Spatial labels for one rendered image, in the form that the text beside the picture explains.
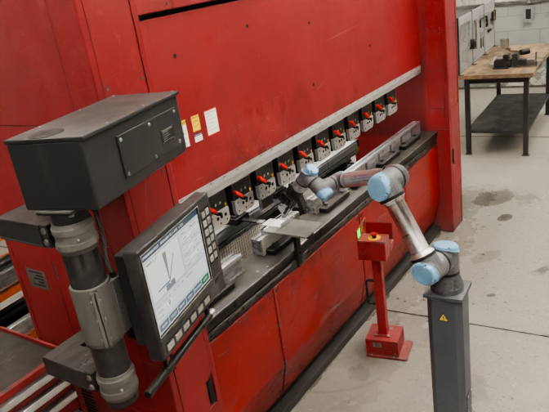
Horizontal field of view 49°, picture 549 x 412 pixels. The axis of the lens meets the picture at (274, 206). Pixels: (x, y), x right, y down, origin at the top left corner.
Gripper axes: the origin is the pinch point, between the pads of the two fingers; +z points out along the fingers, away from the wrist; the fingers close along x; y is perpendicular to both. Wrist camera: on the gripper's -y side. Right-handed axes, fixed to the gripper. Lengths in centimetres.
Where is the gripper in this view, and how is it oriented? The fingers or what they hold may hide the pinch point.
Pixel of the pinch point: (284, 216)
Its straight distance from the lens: 316.2
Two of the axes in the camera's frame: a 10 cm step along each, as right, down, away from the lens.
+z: -4.2, 6.5, 6.4
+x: -5.5, 3.8, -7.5
